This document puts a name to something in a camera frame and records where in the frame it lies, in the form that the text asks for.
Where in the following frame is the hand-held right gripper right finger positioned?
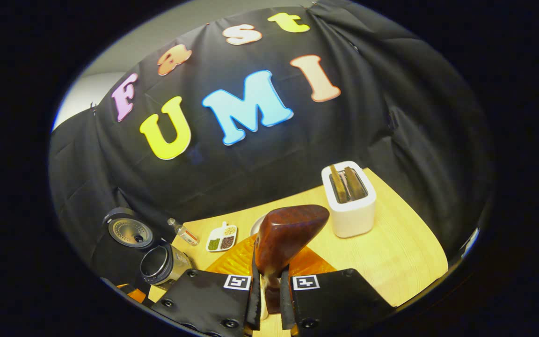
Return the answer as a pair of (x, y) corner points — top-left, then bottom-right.
(281, 248), (395, 337)

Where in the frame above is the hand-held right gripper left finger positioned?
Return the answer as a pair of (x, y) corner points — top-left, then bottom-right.
(150, 234), (262, 337)

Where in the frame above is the black and cream rice cooker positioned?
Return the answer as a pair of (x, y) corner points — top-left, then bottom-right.
(102, 207), (193, 287)

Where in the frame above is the brown wooden spoon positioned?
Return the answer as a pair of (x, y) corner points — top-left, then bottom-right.
(255, 205), (330, 314)

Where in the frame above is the white divided bean dish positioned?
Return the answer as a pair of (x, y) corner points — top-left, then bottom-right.
(205, 222), (238, 252)

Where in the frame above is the small clear glass bottle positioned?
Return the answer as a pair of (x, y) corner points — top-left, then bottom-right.
(168, 218), (200, 247)

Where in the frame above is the white toaster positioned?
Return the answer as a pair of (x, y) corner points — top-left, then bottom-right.
(321, 161), (377, 238)

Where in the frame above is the round white plate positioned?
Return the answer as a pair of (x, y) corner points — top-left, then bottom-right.
(250, 214), (268, 237)

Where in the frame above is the brown toast slice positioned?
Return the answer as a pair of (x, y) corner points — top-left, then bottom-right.
(344, 167), (368, 200)
(329, 165), (348, 204)

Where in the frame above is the black backdrop cloth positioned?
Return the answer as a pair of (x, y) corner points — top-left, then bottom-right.
(49, 0), (492, 281)

